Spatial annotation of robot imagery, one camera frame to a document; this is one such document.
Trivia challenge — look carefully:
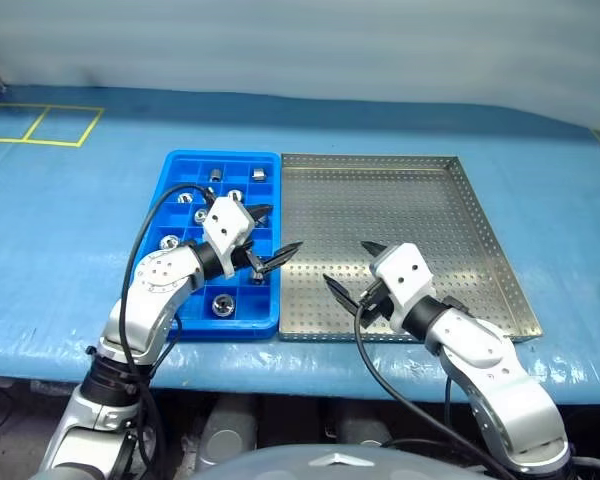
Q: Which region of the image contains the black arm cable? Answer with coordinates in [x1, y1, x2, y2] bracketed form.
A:
[118, 183, 216, 480]
[354, 302, 519, 480]

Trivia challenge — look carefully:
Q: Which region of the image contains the grey rounded cylinder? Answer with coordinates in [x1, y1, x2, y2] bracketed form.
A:
[197, 394, 259, 471]
[337, 414, 394, 447]

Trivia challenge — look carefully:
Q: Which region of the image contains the metal nut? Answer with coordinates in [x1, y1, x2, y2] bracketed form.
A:
[211, 294, 238, 317]

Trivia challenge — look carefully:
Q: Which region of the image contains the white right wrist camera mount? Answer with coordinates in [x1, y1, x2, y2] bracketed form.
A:
[369, 242, 438, 334]

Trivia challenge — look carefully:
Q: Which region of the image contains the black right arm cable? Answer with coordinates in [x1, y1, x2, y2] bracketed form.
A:
[354, 302, 519, 480]

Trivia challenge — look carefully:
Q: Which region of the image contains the perforated steel tray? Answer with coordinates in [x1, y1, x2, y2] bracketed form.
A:
[278, 153, 544, 345]

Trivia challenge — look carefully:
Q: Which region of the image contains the grey robot torso with emblem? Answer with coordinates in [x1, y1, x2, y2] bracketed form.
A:
[192, 443, 499, 480]

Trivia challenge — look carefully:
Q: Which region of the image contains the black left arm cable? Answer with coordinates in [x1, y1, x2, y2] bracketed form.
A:
[118, 183, 216, 480]

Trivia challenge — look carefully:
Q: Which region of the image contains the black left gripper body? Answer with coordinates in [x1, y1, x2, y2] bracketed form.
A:
[227, 241, 262, 275]

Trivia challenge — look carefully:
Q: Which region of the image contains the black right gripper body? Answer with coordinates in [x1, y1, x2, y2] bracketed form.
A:
[356, 278, 397, 330]

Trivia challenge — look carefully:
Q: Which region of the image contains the blue compartment tray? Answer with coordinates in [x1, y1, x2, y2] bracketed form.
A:
[140, 149, 282, 342]

